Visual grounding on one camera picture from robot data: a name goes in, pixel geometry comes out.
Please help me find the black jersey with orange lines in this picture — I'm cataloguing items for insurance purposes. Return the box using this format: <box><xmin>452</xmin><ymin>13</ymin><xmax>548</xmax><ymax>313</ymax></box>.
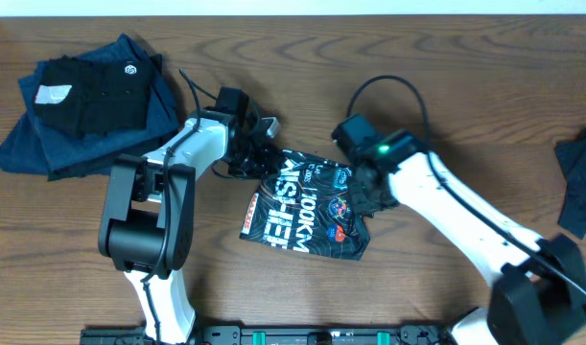
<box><xmin>240</xmin><ymin>149</ymin><xmax>370</xmax><ymax>261</ymax></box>

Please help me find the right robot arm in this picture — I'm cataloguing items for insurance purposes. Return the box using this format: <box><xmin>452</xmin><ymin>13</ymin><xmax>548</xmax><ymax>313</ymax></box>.
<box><xmin>331</xmin><ymin>115</ymin><xmax>586</xmax><ymax>344</ymax></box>

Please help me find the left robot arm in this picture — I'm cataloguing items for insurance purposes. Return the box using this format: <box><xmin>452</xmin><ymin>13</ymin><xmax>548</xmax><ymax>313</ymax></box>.
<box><xmin>97</xmin><ymin>87</ymin><xmax>280</xmax><ymax>344</ymax></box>

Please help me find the black folded shirt on stack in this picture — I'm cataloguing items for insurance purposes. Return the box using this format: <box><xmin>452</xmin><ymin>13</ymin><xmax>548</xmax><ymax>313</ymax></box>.
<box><xmin>34</xmin><ymin>57</ymin><xmax>155</xmax><ymax>139</ymax></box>

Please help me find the dark garment at right edge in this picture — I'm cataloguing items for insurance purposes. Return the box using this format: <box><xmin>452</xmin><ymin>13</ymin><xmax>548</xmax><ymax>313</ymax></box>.
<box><xmin>554</xmin><ymin>127</ymin><xmax>586</xmax><ymax>240</ymax></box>

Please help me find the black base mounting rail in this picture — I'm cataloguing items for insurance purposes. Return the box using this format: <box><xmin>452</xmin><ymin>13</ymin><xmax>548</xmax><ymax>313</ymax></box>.
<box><xmin>79</xmin><ymin>324</ymin><xmax>455</xmax><ymax>345</ymax></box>

